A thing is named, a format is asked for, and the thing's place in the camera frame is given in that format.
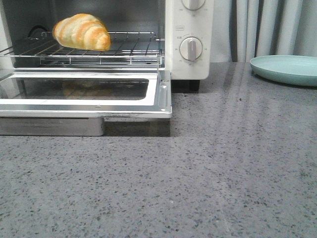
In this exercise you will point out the golden croissant bread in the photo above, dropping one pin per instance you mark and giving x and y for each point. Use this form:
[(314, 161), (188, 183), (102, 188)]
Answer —
[(82, 31)]

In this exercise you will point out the black right oven foot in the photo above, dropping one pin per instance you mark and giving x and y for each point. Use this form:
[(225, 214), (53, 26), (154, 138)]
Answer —
[(194, 85)]

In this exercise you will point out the light green plate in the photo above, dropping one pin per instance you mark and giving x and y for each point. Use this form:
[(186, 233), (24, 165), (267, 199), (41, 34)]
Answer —
[(287, 69)]

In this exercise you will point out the grey-white curtain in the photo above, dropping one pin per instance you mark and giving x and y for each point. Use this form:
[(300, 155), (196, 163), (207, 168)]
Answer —
[(244, 29)]

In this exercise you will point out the upper oven control knob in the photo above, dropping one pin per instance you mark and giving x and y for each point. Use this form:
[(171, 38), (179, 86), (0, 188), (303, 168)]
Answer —
[(193, 4)]

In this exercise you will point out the metal wire oven rack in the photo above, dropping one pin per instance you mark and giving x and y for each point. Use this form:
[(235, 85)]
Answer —
[(128, 49)]

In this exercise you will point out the glass oven door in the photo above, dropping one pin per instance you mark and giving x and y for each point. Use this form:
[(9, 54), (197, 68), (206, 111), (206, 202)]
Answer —
[(80, 103)]

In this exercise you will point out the white Toshiba toaster oven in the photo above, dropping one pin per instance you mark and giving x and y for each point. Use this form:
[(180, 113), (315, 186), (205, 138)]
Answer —
[(168, 19)]

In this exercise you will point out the lower oven timer knob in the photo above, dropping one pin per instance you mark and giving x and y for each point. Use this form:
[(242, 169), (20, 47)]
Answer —
[(191, 48)]

